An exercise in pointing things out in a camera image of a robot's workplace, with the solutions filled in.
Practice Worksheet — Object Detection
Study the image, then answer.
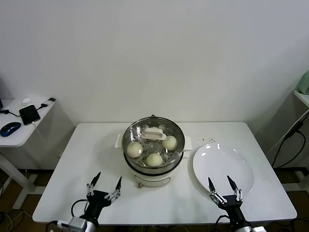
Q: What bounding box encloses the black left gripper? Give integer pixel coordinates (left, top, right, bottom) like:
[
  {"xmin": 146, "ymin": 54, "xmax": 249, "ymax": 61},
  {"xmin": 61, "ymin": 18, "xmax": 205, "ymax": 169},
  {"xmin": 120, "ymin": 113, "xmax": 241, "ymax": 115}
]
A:
[{"xmin": 84, "ymin": 172, "xmax": 123, "ymax": 221}]

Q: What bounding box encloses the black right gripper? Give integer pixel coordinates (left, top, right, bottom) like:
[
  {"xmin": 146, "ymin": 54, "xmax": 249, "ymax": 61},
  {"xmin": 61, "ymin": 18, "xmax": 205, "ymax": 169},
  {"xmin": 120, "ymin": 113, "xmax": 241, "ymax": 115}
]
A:
[{"xmin": 208, "ymin": 175, "xmax": 247, "ymax": 228}]

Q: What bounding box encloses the white steamed baozi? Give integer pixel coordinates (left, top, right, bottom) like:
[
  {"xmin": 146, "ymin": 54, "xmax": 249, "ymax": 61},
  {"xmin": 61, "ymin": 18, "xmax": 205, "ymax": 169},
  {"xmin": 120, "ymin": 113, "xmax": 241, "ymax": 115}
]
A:
[
  {"xmin": 162, "ymin": 135, "xmax": 179, "ymax": 151},
  {"xmin": 145, "ymin": 153, "xmax": 164, "ymax": 168},
  {"xmin": 126, "ymin": 141, "xmax": 143, "ymax": 159}
]

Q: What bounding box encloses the perforated steel steamer basket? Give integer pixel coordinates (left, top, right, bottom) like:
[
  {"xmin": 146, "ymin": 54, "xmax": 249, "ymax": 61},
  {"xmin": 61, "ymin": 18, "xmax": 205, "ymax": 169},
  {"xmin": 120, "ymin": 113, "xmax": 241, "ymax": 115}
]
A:
[{"xmin": 122, "ymin": 117, "xmax": 186, "ymax": 170}]

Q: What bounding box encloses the large white round plate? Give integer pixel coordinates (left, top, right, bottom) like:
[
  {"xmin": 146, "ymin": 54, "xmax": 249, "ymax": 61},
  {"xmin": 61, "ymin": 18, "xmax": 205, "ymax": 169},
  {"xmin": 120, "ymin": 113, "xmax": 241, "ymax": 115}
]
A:
[{"xmin": 192, "ymin": 144, "xmax": 255, "ymax": 200}]

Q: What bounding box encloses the small white side table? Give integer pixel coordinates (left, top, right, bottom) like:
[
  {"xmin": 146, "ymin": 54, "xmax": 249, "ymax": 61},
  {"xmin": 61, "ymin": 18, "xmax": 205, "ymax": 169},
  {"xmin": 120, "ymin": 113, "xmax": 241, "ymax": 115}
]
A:
[{"xmin": 0, "ymin": 98, "xmax": 60, "ymax": 210}]

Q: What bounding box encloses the black smartphone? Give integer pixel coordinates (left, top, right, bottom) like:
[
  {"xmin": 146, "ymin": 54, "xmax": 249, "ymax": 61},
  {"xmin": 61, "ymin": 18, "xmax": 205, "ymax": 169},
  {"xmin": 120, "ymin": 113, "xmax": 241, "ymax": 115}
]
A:
[{"xmin": 18, "ymin": 104, "xmax": 41, "ymax": 126}]

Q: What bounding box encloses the blue computer mouse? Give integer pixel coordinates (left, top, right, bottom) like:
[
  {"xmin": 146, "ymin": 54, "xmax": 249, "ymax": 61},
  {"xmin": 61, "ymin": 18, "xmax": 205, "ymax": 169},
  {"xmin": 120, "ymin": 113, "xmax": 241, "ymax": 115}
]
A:
[{"xmin": 0, "ymin": 121, "xmax": 22, "ymax": 137}]

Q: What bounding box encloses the white shelf table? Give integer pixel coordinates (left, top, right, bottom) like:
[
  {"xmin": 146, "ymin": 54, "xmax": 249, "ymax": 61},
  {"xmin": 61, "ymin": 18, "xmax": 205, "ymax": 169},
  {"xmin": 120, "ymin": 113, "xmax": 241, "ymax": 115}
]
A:
[{"xmin": 294, "ymin": 89, "xmax": 309, "ymax": 108}]

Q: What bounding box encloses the pale green appliance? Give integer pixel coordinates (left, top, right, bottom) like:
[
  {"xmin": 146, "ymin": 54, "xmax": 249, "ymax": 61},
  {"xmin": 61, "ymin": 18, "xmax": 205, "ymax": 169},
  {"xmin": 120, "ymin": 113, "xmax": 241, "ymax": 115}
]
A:
[{"xmin": 299, "ymin": 72, "xmax": 309, "ymax": 95}]

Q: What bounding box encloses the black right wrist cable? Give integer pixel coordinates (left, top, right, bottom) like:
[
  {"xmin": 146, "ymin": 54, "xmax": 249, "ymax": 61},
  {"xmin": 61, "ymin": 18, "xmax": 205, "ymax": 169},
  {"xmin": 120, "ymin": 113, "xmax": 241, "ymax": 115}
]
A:
[{"xmin": 215, "ymin": 214, "xmax": 231, "ymax": 224}]

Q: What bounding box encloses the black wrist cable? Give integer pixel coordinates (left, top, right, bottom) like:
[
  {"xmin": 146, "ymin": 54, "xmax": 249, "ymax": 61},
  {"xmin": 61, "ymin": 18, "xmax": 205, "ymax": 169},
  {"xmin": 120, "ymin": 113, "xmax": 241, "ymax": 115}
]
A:
[
  {"xmin": 70, "ymin": 199, "xmax": 88, "ymax": 218},
  {"xmin": 215, "ymin": 214, "xmax": 231, "ymax": 224}
]

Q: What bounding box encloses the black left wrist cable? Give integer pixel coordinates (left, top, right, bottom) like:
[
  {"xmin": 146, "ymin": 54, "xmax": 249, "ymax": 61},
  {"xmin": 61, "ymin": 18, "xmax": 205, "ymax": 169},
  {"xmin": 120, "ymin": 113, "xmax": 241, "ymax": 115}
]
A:
[{"xmin": 70, "ymin": 199, "xmax": 88, "ymax": 218}]

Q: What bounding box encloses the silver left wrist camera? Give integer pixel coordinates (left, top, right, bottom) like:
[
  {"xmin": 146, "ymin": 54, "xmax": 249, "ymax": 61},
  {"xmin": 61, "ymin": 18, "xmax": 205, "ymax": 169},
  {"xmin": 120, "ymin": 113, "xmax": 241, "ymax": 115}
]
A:
[{"xmin": 56, "ymin": 216, "xmax": 87, "ymax": 232}]

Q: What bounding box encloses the white phone charging cable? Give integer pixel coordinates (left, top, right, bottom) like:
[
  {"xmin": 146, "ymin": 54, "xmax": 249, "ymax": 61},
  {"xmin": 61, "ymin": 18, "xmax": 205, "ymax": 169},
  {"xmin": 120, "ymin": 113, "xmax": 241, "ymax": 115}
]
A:
[{"xmin": 30, "ymin": 122, "xmax": 44, "ymax": 143}]

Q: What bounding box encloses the black power cable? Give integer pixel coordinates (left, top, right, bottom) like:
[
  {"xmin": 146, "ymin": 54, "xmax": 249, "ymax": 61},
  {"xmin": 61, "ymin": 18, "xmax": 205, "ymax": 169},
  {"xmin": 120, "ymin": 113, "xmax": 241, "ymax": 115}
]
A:
[{"xmin": 271, "ymin": 122, "xmax": 308, "ymax": 169}]

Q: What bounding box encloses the black usb adapter cable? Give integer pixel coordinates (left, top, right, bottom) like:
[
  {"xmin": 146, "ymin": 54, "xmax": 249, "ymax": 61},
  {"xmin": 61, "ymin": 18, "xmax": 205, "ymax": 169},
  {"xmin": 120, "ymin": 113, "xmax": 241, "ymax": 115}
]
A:
[{"xmin": 35, "ymin": 97, "xmax": 56, "ymax": 111}]

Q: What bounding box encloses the white wall cable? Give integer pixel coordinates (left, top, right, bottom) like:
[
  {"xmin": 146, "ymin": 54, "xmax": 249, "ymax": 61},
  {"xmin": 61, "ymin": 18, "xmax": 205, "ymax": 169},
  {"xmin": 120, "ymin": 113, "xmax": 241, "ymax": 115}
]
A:
[{"xmin": 267, "ymin": 112, "xmax": 307, "ymax": 155}]

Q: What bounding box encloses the thin black desk cable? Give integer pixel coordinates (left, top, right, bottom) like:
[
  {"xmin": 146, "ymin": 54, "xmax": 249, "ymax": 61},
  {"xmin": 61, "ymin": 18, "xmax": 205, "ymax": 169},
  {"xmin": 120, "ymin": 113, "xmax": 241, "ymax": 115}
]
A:
[{"xmin": 0, "ymin": 108, "xmax": 22, "ymax": 117}]

